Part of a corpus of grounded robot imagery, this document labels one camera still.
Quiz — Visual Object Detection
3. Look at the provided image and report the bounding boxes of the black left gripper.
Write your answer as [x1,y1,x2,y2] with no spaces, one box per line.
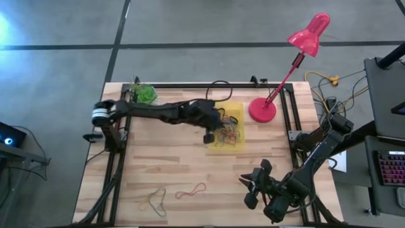
[180,99,224,145]

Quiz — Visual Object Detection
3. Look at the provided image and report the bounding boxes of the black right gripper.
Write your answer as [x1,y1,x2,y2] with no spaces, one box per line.
[239,159,285,210]

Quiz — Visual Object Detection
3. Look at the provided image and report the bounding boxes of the yellow rubber band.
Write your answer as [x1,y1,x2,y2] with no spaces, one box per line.
[138,187,166,212]
[218,122,235,140]

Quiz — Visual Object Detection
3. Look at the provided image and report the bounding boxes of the yellow translucent plastic bin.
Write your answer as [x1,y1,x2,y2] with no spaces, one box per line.
[206,101,246,152]

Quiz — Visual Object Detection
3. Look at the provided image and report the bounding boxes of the large red rubber band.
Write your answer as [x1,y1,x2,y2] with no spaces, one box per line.
[175,182,207,200]

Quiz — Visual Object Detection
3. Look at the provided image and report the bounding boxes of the rubber bands inside tray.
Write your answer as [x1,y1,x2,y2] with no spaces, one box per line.
[148,186,168,218]

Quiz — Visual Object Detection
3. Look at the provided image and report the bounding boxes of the red desk lamp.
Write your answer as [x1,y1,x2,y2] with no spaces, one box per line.
[248,12,332,124]

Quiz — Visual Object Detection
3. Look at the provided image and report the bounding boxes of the green succulent in patterned pot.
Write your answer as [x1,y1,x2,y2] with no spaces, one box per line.
[128,75,159,105]

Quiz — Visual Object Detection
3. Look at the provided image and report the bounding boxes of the white paper sheet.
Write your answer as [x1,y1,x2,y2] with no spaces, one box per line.
[328,151,348,174]

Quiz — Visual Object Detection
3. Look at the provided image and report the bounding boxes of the black stand leg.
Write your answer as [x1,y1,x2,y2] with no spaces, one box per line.
[328,120,377,158]

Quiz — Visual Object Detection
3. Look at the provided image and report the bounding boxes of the backlit computer keyboard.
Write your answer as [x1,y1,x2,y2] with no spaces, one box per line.
[375,150,405,187]

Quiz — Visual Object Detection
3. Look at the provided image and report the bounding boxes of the grey computer mouse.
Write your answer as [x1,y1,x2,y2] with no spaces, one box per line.
[396,186,405,210]

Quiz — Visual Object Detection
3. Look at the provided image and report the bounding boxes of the grey side desk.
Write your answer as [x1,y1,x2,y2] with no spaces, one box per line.
[363,56,405,218]

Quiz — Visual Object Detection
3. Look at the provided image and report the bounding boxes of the black tablet with blue screen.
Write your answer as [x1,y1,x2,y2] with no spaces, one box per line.
[390,101,405,117]

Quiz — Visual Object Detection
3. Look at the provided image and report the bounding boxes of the black box with blue light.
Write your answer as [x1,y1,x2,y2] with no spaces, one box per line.
[0,122,28,149]

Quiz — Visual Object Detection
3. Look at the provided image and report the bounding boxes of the grey metal stand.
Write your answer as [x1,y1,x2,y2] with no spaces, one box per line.
[0,144,51,228]

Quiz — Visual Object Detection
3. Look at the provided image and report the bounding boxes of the black pole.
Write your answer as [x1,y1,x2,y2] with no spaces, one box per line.
[378,42,405,70]

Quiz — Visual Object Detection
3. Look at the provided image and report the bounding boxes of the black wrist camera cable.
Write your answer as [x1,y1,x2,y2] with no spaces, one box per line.
[205,80,234,103]

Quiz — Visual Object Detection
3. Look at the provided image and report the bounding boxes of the black camera clamp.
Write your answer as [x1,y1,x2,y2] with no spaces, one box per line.
[249,75,270,89]

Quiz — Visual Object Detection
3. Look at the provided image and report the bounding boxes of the yellow floor cable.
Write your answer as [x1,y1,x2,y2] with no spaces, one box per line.
[304,71,370,111]

